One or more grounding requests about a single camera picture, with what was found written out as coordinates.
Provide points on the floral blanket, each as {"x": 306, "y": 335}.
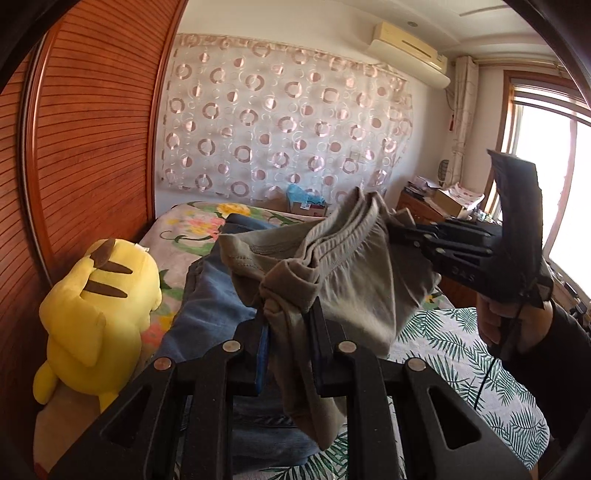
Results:
{"x": 184, "y": 230}

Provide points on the person's right forearm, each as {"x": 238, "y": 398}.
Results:
{"x": 554, "y": 378}

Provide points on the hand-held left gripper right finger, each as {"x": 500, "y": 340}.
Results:
{"x": 318, "y": 364}

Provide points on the cardboard box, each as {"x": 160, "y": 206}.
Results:
{"x": 445, "y": 203}

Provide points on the circle-pattern sheer curtain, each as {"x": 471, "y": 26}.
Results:
{"x": 277, "y": 115}

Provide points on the small white fan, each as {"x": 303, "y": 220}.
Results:
{"x": 443, "y": 171}

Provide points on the window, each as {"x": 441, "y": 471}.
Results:
{"x": 554, "y": 184}

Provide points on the yellow plush toy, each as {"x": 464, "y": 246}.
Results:
{"x": 92, "y": 314}

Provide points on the pale window curtain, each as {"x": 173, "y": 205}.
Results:
{"x": 463, "y": 120}

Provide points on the person's right hand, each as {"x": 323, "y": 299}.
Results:
{"x": 508, "y": 327}

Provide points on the white air conditioner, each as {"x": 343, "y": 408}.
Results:
{"x": 406, "y": 55}

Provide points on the grey-green pants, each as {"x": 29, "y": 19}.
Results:
{"x": 351, "y": 277}

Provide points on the blue jeans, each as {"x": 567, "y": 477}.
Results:
{"x": 207, "y": 300}

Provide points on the blue packet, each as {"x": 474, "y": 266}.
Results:
{"x": 302, "y": 196}

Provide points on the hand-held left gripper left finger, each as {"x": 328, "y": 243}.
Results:
{"x": 263, "y": 360}

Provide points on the leaf-print bed sheet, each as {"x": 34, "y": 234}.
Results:
{"x": 438, "y": 360}

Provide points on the wooden cabinet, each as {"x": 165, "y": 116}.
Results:
{"x": 457, "y": 295}

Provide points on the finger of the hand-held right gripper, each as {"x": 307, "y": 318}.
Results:
{"x": 457, "y": 249}
{"x": 443, "y": 228}

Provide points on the newspaper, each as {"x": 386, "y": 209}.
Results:
{"x": 468, "y": 194}

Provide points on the beige pillow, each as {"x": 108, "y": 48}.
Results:
{"x": 69, "y": 434}

